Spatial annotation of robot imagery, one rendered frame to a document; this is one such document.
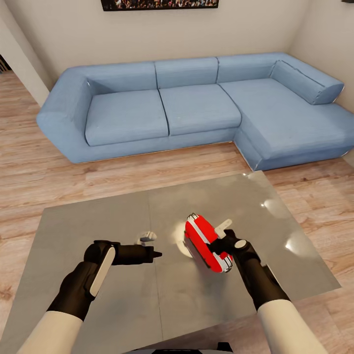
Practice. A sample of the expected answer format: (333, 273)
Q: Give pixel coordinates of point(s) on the coffee table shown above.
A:
(141, 305)

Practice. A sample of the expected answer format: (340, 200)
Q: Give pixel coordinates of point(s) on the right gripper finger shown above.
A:
(209, 247)

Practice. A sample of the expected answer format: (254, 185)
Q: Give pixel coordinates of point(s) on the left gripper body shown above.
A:
(140, 254)

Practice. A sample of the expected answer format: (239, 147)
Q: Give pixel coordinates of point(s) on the radio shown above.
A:
(200, 232)

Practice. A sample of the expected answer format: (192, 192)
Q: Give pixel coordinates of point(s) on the sofa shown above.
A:
(275, 108)

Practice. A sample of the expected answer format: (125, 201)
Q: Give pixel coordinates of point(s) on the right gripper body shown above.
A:
(219, 244)

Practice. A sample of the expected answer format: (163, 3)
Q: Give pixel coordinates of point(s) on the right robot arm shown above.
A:
(285, 330)

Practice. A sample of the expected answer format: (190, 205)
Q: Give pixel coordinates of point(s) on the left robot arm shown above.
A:
(57, 331)

